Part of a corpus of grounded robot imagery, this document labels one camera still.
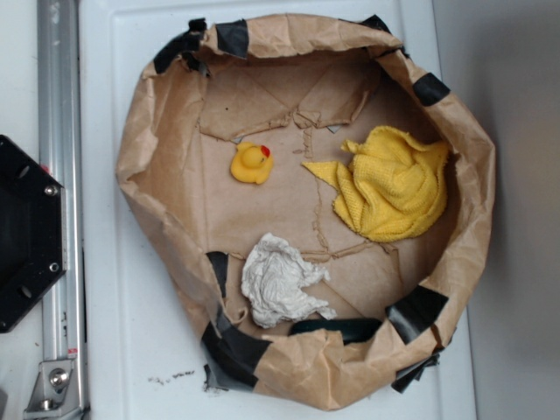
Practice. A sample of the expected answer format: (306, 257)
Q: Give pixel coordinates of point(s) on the yellow rubber duck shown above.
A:
(252, 163)

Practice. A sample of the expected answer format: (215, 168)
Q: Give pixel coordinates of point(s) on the brown paper bag bin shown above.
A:
(301, 85)

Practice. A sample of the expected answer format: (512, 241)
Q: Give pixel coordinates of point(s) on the crumpled white paper towel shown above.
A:
(274, 278)

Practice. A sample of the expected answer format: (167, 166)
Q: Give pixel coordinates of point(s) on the yellow microfiber cloth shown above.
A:
(394, 188)

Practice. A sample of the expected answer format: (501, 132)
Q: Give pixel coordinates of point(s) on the dark green oval object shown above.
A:
(352, 330)

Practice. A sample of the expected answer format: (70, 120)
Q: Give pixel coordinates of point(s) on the white tray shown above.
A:
(144, 361)

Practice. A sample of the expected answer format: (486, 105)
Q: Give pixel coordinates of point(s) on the aluminium extrusion rail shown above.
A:
(59, 128)

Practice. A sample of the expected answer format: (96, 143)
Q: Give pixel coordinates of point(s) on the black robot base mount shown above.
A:
(32, 240)

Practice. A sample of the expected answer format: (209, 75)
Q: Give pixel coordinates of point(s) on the metal corner bracket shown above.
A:
(56, 393)

